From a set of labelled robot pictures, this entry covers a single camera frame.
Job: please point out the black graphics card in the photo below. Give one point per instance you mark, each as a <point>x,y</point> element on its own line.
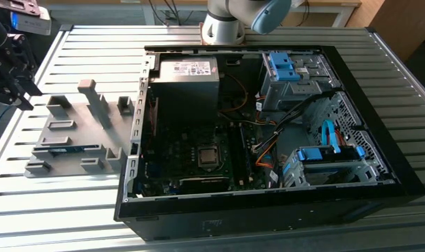
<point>205,185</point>

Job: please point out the green motherboard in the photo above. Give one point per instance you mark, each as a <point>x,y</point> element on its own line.
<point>169,157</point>

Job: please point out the blue plastic latch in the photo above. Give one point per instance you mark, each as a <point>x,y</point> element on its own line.
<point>286,168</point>

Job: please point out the silver CPU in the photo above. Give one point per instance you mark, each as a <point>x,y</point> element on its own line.
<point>208,155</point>

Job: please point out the black PC case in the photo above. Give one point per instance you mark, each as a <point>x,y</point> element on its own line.
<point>233,218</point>

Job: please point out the grey power supply unit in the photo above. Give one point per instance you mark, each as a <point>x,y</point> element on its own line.
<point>184,92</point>

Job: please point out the green RAM stick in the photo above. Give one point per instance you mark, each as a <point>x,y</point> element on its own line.
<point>63,150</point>

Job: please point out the black CPU socket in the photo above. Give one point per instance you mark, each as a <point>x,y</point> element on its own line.
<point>209,166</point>

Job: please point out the low grey drive cage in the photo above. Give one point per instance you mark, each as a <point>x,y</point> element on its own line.
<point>337,166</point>

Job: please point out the grey parts rack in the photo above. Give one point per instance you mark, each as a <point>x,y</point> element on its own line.
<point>79,118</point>

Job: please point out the black RAM slot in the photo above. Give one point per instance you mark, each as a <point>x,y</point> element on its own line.
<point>235,155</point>

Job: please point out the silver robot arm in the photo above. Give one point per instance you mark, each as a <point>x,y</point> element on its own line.
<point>223,29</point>

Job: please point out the wooden cabinet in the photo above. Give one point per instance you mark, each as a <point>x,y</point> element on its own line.
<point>401,26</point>

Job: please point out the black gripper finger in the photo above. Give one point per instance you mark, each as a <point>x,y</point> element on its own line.
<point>3,90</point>
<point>19,60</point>

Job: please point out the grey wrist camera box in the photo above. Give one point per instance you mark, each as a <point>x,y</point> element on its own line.
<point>32,25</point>

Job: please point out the tall grey drive cage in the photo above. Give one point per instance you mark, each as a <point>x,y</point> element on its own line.
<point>285,94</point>

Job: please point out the blue carrier with disk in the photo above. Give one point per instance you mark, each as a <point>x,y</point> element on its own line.
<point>313,153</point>

